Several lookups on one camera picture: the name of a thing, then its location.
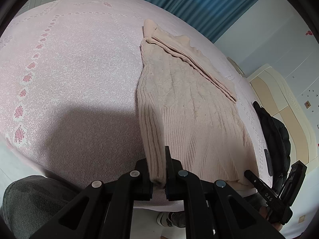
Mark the person right hand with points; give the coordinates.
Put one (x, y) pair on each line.
(264, 211)

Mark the black padded jacket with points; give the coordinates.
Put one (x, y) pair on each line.
(278, 143)

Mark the black remote control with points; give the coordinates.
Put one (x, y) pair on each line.
(269, 163)

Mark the peach knit sweater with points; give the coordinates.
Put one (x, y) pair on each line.
(185, 105)

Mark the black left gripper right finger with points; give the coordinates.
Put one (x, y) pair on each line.
(213, 209)

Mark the pink patterned bed sheet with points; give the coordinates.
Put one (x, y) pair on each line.
(69, 73)

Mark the grey sneaker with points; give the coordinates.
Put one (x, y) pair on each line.
(171, 219)

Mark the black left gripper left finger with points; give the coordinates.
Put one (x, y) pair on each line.
(102, 210)

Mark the camouflage trouser leg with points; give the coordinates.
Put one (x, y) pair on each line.
(29, 203)

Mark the cream wooden headboard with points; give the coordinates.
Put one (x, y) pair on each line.
(276, 97)

